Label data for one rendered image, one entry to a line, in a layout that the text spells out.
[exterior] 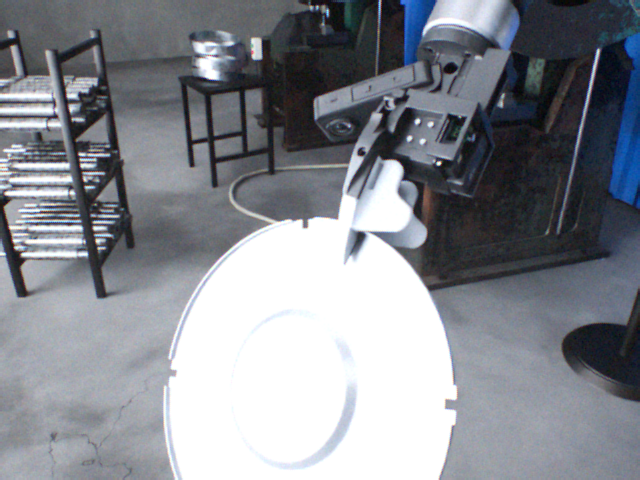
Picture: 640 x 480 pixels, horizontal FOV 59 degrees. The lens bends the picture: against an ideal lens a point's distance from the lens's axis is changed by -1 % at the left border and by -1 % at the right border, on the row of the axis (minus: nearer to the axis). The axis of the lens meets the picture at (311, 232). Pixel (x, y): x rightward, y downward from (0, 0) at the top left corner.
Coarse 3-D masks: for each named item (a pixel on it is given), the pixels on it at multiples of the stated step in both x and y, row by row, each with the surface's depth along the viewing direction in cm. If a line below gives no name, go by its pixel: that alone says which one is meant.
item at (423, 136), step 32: (448, 32) 47; (448, 64) 49; (480, 64) 47; (512, 64) 47; (384, 96) 47; (416, 96) 46; (448, 96) 45; (480, 96) 46; (416, 128) 46; (448, 128) 45; (480, 128) 47; (416, 160) 45; (448, 160) 46; (480, 160) 48; (448, 192) 49
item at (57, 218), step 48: (0, 48) 207; (96, 48) 219; (0, 96) 196; (48, 96) 196; (96, 96) 213; (48, 144) 225; (96, 144) 227; (0, 192) 209; (48, 192) 208; (96, 192) 211; (48, 240) 220; (96, 240) 221; (96, 288) 223
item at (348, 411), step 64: (256, 256) 54; (320, 256) 49; (384, 256) 46; (192, 320) 56; (256, 320) 52; (320, 320) 47; (384, 320) 44; (192, 384) 54; (256, 384) 49; (320, 384) 45; (384, 384) 43; (448, 384) 40; (192, 448) 52; (256, 448) 47; (320, 448) 44; (384, 448) 42; (448, 448) 39
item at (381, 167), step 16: (384, 160) 47; (384, 176) 46; (400, 176) 46; (368, 192) 46; (384, 192) 46; (352, 208) 46; (368, 208) 46; (384, 208) 45; (400, 208) 45; (352, 224) 46; (368, 224) 45; (384, 224) 45; (400, 224) 44; (352, 240) 47
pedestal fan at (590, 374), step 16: (576, 336) 198; (592, 336) 198; (608, 336) 198; (624, 336) 187; (576, 352) 191; (592, 352) 191; (608, 352) 191; (624, 352) 189; (576, 368) 187; (592, 368) 184; (608, 368) 184; (624, 368) 184; (592, 384) 182; (608, 384) 179; (624, 384) 178
